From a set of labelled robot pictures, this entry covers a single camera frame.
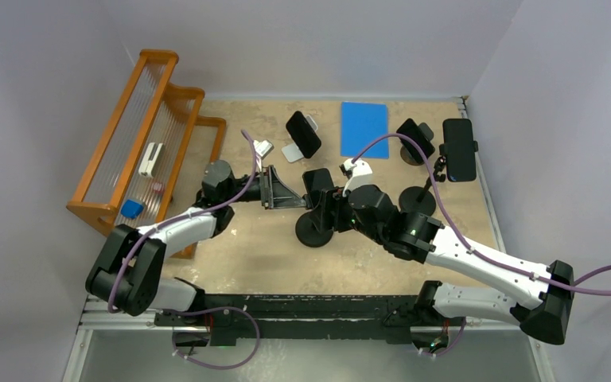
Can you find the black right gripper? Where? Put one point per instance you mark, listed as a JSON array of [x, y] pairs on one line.
[[339, 225]]

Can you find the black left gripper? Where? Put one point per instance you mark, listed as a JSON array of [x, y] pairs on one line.
[[273, 193]]

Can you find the black round-base phone stand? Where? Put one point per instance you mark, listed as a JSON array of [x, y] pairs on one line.
[[306, 228]]

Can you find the black smartphone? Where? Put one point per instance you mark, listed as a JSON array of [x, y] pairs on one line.
[[317, 180]]

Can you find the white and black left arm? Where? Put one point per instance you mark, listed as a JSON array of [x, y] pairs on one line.
[[127, 273]]

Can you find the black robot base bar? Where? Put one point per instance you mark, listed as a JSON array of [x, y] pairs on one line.
[[230, 317]]

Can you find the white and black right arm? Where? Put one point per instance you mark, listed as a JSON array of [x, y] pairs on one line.
[[515, 291]]

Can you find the white folding phone stand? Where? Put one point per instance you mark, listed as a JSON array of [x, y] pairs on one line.
[[291, 152]]

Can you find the black phone on white stand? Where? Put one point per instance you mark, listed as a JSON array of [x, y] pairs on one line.
[[303, 134]]

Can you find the black tall phone stand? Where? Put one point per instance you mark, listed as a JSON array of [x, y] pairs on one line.
[[420, 199]]

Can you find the black phone on small stand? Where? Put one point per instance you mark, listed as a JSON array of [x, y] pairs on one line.
[[415, 139]]

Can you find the blue rectangular mat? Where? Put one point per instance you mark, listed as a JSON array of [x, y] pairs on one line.
[[361, 123]]

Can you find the orange wooden rack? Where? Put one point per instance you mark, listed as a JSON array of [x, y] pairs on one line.
[[150, 109]]

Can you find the white device on rack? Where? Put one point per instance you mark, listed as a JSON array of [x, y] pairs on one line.
[[150, 158]]

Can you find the blue object on rack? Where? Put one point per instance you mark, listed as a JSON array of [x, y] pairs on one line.
[[131, 209]]

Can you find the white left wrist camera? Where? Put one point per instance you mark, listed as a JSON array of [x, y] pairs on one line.
[[261, 149]]

